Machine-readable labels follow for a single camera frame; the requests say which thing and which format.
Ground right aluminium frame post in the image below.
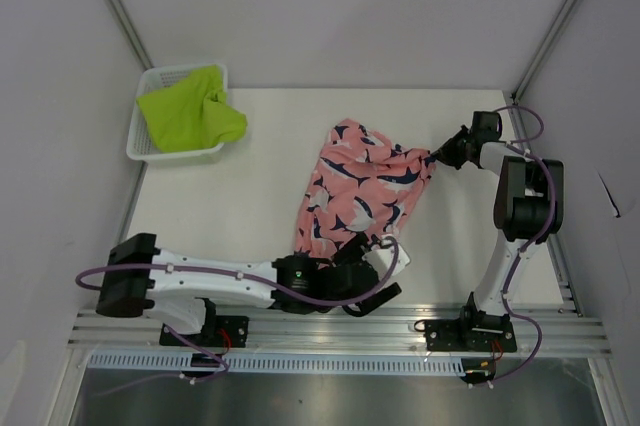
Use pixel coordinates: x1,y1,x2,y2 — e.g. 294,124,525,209
509,0,583,104

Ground aluminium mounting rail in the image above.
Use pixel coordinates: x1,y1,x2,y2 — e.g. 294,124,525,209
67,306,612,358

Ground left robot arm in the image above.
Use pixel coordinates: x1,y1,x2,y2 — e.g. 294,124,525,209
96,233,410,346

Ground aluminium frame post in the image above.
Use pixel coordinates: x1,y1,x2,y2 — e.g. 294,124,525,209
103,0,153,70
509,0,583,104

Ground left aluminium frame post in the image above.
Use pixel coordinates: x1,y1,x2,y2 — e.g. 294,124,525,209
103,0,153,70

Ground lime green shorts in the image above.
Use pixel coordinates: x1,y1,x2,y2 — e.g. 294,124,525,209
137,65,248,154

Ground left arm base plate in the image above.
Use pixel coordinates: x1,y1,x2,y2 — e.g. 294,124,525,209
180,315,250,349

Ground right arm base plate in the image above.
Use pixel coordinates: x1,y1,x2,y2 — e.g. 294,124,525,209
413,306,517,353

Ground pink shark print shorts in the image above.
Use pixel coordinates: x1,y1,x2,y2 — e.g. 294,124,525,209
294,119,435,258

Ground white slotted cable duct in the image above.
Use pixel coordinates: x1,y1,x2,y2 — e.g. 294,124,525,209
87,350,465,377

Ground white plastic basket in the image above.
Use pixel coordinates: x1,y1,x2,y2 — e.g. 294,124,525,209
126,62,228,168

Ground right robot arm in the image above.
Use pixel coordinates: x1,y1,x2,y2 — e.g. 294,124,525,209
432,110,564,350

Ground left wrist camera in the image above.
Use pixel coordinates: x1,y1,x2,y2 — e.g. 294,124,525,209
363,235,411,277

